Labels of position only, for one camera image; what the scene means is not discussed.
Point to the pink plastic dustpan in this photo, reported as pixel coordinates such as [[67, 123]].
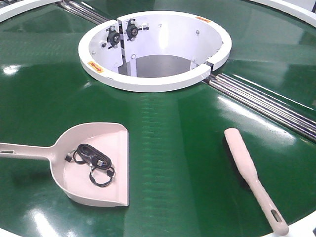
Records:
[[85, 183]]

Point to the pink hand brush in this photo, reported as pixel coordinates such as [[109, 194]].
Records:
[[247, 169]]

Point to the green conveyor belt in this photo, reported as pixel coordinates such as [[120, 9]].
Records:
[[182, 181]]

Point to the rear steel conveyor rollers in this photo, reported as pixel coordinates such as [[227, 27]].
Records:
[[82, 11]]

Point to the steel conveyor rollers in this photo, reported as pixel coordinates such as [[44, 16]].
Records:
[[263, 103], [82, 11]]

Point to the right steel conveyor rollers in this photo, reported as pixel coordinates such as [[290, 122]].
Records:
[[263, 103]]

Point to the yellow arrow sticker front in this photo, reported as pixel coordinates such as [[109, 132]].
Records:
[[95, 66]]

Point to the yellow arrow sticker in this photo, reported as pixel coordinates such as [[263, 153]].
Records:
[[203, 19], [95, 66]]

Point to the left black bearing block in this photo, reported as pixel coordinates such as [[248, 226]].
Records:
[[113, 38]]

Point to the black bearing block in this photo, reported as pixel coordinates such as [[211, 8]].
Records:
[[113, 38], [132, 29]]

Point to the right black bearing block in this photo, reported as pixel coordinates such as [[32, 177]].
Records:
[[132, 29]]

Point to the yellow arrow sticker rear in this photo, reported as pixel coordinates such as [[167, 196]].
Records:
[[203, 19]]

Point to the white outer rim right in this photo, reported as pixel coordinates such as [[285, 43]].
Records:
[[304, 10]]

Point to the white rim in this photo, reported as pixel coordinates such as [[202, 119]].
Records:
[[14, 9], [304, 10]]

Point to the white outer rim left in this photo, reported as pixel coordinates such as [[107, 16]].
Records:
[[14, 9]]

